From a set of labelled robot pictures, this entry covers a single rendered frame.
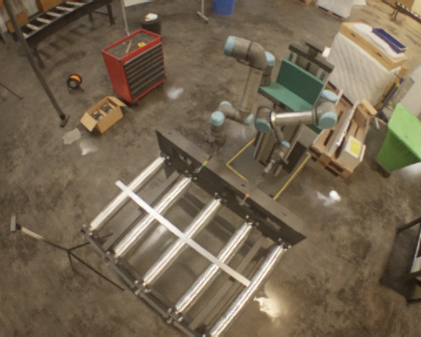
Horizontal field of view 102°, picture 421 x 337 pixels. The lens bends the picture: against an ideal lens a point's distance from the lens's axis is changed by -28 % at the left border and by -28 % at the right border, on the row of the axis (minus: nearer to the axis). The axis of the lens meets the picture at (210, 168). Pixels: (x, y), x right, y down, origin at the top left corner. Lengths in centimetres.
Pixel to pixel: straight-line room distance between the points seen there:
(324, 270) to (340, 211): 80
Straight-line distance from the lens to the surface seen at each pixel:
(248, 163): 266
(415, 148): 344
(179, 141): 172
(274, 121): 152
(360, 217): 339
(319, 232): 298
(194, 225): 170
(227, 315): 165
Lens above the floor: 254
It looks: 60 degrees down
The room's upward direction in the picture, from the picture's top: 5 degrees clockwise
